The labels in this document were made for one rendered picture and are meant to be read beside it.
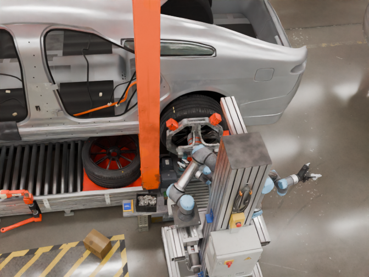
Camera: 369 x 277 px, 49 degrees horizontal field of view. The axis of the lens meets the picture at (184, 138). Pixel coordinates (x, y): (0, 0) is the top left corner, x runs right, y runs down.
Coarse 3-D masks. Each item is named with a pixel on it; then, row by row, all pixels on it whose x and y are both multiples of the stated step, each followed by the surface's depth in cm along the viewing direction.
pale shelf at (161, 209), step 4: (124, 200) 393; (128, 200) 393; (160, 200) 395; (160, 204) 392; (156, 208) 389; (160, 208) 389; (164, 208) 389; (124, 212) 385; (128, 212) 385; (136, 212) 385; (140, 212) 386; (144, 212) 386; (148, 212) 386; (152, 212) 386; (156, 212) 386; (160, 212) 387; (164, 212) 388; (124, 216) 383; (128, 216) 384; (132, 216) 385
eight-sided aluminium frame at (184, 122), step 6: (186, 120) 372; (192, 120) 374; (198, 120) 376; (204, 120) 374; (180, 126) 372; (210, 126) 378; (216, 126) 380; (168, 132) 381; (174, 132) 378; (222, 132) 387; (168, 138) 384; (168, 144) 390; (168, 150) 398; (174, 150) 400; (210, 150) 408
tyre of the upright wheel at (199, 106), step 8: (184, 96) 384; (192, 96) 383; (200, 96) 385; (168, 104) 388; (176, 104) 381; (184, 104) 377; (192, 104) 377; (200, 104) 378; (208, 104) 381; (216, 104) 391; (168, 112) 383; (176, 112) 377; (184, 112) 372; (192, 112) 372; (200, 112) 373; (208, 112) 375; (216, 112) 383; (160, 120) 392; (176, 120) 377; (224, 120) 390; (160, 128) 389; (224, 128) 396; (160, 136) 394
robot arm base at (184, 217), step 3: (177, 210) 345; (177, 213) 343; (180, 213) 339; (192, 213) 339; (180, 216) 340; (183, 216) 337; (186, 216) 337; (189, 216) 338; (192, 216) 343; (180, 219) 342; (183, 219) 340; (186, 219) 339; (189, 219) 340
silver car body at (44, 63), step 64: (0, 0) 314; (64, 0) 321; (128, 0) 336; (192, 0) 466; (256, 0) 490; (0, 64) 429; (64, 64) 434; (128, 64) 436; (192, 64) 344; (256, 64) 354; (64, 128) 386; (128, 128) 397
